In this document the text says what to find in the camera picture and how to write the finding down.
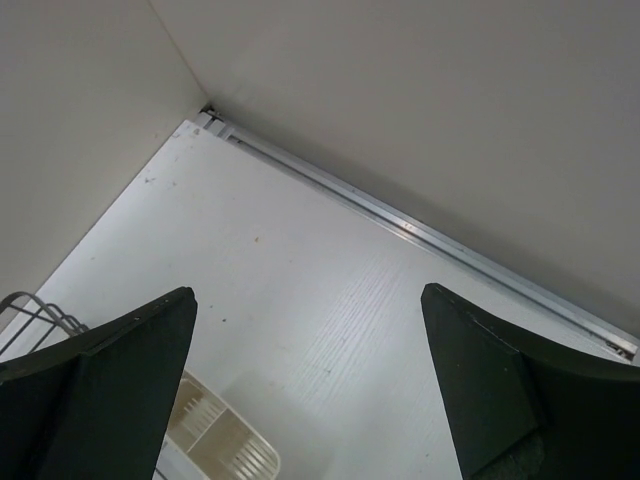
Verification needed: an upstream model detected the wire dish rack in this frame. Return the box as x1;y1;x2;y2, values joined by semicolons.
1;291;89;362

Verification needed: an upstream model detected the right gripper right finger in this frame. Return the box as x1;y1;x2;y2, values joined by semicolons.
421;283;639;479

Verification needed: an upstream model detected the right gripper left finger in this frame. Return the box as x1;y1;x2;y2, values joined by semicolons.
1;287;197;479

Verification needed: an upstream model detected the beige cutlery holder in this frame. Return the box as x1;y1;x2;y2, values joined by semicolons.
153;371;281;479

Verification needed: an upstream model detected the aluminium table edge rail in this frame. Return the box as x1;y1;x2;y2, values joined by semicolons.
196;106;639;364

